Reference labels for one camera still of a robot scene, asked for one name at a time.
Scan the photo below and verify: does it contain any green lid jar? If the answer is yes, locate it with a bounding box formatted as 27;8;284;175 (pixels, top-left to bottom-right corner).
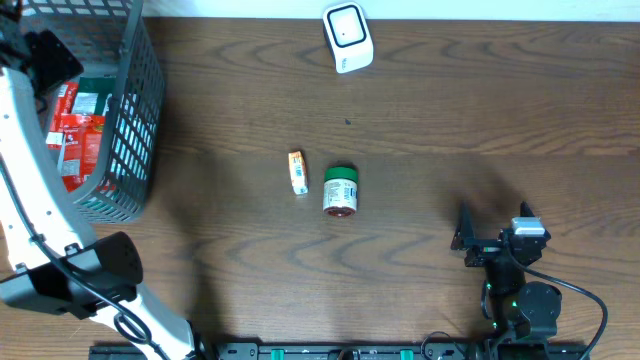
323;166;359;218

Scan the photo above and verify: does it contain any small orange white carton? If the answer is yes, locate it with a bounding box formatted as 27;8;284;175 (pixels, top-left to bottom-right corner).
288;151;309;195

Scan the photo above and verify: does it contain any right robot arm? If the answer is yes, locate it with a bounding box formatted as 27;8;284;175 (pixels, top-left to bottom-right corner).
451;202;562;359

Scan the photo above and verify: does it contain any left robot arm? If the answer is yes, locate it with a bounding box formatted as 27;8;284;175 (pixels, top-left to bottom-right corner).
1;1;211;359

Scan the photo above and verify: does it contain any white barcode scanner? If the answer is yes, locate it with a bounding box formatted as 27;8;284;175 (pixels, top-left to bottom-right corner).
322;2;374;74

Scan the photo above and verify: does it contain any red snack packet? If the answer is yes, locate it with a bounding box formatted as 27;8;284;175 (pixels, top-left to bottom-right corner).
46;82;106;192

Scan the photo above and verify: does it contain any green white packet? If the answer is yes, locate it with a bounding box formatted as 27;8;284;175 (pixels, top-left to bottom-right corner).
71;77;115;116

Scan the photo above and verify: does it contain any grey plastic mesh basket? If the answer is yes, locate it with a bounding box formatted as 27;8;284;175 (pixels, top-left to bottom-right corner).
22;0;165;224

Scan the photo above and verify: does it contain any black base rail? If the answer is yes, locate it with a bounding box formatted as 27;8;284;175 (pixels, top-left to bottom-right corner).
88;339;586;360

